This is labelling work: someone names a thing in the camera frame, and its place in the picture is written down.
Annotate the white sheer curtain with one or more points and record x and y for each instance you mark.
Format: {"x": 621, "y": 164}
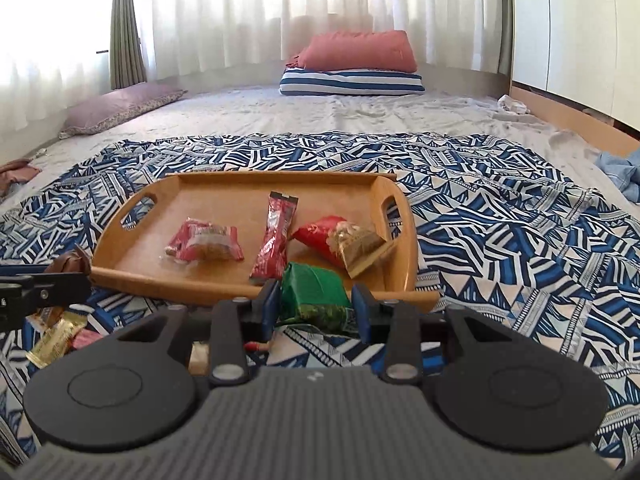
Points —
{"x": 250, "y": 10}

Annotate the red clear cake packet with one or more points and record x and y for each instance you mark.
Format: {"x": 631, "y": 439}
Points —
{"x": 205, "y": 242}

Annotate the long red stick packet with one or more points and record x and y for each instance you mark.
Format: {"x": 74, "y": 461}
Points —
{"x": 272, "y": 240}

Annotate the green curtain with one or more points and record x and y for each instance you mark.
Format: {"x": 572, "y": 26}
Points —
{"x": 507, "y": 10}
{"x": 125, "y": 35}

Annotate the blue striped pillow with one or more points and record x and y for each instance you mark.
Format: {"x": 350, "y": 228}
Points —
{"x": 350, "y": 82}

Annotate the wooden tray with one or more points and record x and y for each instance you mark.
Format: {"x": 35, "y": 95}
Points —
{"x": 220, "y": 200}

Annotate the purple pillow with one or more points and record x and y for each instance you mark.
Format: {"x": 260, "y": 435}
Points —
{"x": 120, "y": 107}

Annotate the red pillow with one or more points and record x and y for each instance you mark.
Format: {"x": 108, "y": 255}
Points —
{"x": 360, "y": 50}

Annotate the wooden bed frame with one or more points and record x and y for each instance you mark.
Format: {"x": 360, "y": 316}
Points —
{"x": 560, "y": 110}

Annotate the clear bean packet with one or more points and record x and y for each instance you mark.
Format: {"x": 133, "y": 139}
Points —
{"x": 198, "y": 358}

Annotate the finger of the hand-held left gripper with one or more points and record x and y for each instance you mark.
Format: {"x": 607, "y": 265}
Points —
{"x": 60, "y": 290}

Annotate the white wardrobe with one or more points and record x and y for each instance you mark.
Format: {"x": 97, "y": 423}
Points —
{"x": 575, "y": 25}

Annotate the blue patterned blanket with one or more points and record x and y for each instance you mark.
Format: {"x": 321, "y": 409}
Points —
{"x": 500, "y": 240}

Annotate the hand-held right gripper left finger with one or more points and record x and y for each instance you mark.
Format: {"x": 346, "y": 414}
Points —
{"x": 270, "y": 305}

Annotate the red dark biscuit packet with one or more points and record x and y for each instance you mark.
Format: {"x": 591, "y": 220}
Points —
{"x": 47, "y": 319}

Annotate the red caramel biscuit packet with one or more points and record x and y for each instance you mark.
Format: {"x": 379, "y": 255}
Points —
{"x": 87, "y": 340}

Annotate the grey bed sheet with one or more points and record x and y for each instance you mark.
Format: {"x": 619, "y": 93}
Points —
{"x": 375, "y": 115}

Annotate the white crumpled cloth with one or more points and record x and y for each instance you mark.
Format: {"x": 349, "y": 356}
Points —
{"x": 514, "y": 105}

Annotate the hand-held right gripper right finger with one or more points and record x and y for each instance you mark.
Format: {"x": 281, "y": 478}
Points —
{"x": 362, "y": 310}

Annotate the green snack packet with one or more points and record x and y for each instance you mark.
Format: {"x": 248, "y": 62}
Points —
{"x": 315, "y": 295}

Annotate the gold snack packet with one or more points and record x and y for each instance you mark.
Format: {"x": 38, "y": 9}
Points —
{"x": 52, "y": 342}

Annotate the brown nut packet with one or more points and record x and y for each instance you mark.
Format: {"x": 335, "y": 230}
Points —
{"x": 72, "y": 260}

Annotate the red mixed nut packet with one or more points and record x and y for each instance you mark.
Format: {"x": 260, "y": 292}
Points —
{"x": 320, "y": 235}

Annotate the light blue cloth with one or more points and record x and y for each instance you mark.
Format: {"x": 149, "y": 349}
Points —
{"x": 622, "y": 167}

